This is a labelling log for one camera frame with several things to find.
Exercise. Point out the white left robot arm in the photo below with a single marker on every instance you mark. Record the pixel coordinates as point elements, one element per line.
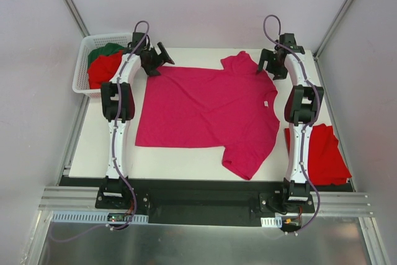
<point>118,106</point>

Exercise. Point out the pink t shirt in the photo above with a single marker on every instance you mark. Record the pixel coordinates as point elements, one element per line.
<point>232,107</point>

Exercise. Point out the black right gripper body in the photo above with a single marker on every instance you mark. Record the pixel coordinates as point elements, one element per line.
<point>268,60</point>

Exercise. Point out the aluminium frame post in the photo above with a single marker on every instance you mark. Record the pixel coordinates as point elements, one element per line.
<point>338,18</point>
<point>77,18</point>

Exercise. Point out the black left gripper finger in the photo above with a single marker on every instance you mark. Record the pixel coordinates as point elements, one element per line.
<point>163,56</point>
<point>151,71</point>

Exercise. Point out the left aluminium frame post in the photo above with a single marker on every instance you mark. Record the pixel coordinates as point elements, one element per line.
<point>77,18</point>

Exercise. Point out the green t shirt in basket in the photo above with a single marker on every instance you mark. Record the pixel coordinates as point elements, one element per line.
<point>106,50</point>

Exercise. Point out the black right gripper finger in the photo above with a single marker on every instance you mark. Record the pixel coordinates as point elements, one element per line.
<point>279,73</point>
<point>266,56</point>

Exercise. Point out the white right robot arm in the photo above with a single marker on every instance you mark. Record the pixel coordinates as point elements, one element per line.
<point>301,111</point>

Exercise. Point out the white perforated plastic basket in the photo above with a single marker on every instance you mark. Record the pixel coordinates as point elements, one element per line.
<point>80,83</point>

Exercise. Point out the red t shirt in basket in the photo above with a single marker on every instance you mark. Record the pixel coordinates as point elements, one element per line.
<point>103,69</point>

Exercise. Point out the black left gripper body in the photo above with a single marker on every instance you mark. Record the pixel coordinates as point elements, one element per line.
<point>155,59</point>

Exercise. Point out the folded red t shirt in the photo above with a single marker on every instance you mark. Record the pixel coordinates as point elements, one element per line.
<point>325,164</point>

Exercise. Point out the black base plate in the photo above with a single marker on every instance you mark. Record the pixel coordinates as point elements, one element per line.
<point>193,202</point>

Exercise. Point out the right aluminium frame post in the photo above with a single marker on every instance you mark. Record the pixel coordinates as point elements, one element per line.
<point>338,18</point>

